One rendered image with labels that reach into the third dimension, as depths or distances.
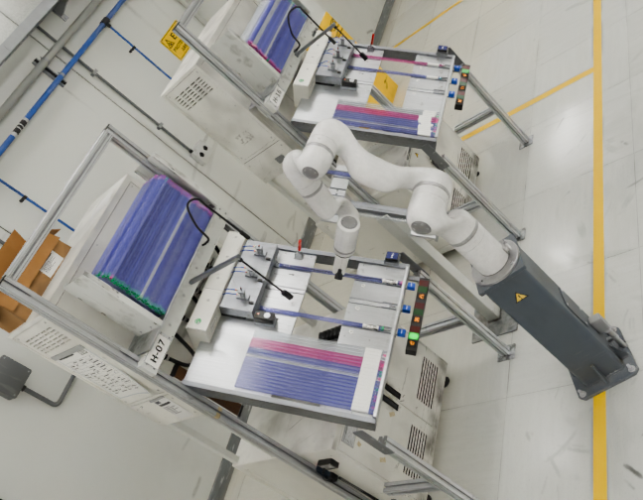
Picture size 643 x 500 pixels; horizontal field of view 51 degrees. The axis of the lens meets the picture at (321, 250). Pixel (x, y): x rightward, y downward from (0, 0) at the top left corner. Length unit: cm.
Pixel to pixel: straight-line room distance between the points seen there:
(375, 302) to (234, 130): 133
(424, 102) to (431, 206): 140
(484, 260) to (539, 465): 89
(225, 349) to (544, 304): 116
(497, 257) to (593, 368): 65
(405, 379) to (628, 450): 93
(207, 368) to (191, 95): 149
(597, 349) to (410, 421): 83
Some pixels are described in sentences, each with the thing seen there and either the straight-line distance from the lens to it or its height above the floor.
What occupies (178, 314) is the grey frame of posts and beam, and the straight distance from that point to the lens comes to 251.
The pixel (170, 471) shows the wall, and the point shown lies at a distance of 412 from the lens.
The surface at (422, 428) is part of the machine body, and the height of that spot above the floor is 16.
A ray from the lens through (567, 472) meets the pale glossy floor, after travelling 274.
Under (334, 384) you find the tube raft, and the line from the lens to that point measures 241.
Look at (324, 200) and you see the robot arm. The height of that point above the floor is 124.
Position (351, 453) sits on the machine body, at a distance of 269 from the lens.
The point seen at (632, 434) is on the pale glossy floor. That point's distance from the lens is 268.
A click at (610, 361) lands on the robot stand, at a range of 276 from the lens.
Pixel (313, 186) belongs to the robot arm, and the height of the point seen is 132.
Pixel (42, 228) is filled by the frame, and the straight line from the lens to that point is 242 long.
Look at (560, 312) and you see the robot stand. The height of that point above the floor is 42.
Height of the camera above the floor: 215
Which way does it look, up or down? 25 degrees down
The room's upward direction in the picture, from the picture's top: 51 degrees counter-clockwise
